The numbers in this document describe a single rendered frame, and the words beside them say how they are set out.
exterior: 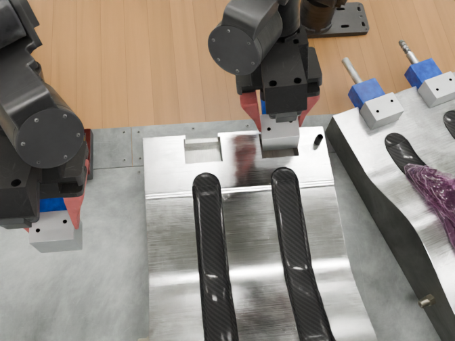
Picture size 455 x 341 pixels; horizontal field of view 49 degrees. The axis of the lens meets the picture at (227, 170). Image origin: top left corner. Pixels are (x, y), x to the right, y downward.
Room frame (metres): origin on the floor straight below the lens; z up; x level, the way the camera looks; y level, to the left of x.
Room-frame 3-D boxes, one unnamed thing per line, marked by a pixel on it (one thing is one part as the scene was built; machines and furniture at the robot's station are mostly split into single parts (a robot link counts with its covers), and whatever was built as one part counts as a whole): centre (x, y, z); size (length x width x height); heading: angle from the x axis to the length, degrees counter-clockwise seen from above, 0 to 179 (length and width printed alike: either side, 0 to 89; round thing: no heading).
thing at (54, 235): (0.20, 0.20, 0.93); 0.13 x 0.05 x 0.05; 13
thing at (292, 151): (0.34, -0.07, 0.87); 0.05 x 0.05 x 0.04; 13
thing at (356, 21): (0.64, -0.12, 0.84); 0.20 x 0.07 x 0.08; 104
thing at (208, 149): (0.31, 0.04, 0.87); 0.05 x 0.05 x 0.04; 13
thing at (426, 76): (0.52, -0.29, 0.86); 0.13 x 0.05 x 0.05; 30
